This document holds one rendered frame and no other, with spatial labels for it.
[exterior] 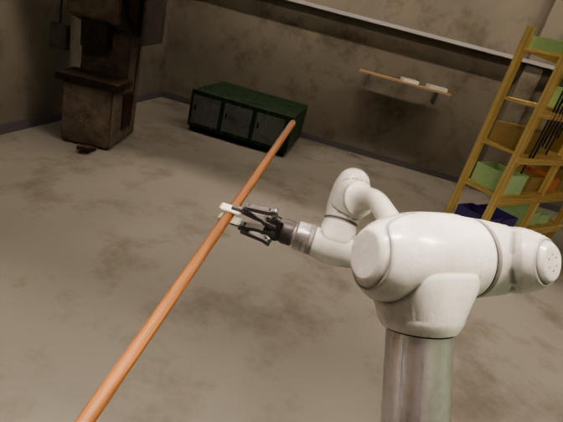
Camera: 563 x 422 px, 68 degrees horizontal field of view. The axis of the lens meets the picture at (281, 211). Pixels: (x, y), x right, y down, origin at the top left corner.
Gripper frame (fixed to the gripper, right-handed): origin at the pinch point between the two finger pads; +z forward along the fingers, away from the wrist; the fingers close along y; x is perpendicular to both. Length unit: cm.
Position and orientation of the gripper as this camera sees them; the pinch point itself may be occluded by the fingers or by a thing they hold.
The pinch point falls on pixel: (230, 213)
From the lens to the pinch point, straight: 126.5
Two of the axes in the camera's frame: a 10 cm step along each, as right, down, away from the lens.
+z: -9.5, -3.0, 1.2
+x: 2.6, -5.2, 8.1
